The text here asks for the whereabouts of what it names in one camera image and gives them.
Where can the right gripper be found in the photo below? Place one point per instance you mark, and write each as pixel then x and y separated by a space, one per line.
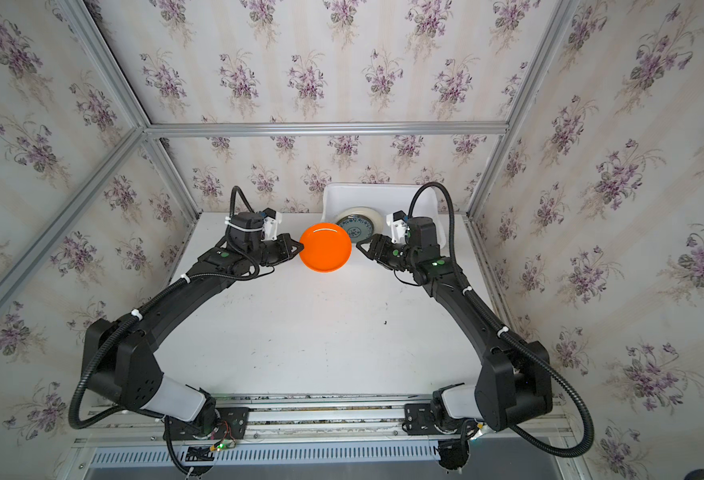
pixel 382 249

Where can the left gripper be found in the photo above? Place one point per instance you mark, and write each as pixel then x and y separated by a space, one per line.
pixel 277 249

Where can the cream plate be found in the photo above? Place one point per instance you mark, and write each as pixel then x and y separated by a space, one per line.
pixel 374 215

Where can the teal patterned plate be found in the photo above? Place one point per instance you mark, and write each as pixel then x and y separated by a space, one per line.
pixel 358 227

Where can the orange plate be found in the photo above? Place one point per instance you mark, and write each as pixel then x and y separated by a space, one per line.
pixel 327 247

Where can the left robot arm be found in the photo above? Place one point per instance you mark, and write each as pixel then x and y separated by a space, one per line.
pixel 120 371

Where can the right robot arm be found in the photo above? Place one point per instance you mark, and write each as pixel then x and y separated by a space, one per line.
pixel 515 381

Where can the white plastic bin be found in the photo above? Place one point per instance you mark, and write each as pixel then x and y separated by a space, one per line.
pixel 384 198

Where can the aluminium frame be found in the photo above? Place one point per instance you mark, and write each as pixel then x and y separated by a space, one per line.
pixel 144 133

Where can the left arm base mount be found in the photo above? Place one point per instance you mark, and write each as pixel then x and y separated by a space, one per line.
pixel 192 445

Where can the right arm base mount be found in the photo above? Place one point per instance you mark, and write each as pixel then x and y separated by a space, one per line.
pixel 447 413

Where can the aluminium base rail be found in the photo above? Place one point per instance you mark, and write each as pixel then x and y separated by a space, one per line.
pixel 273 430

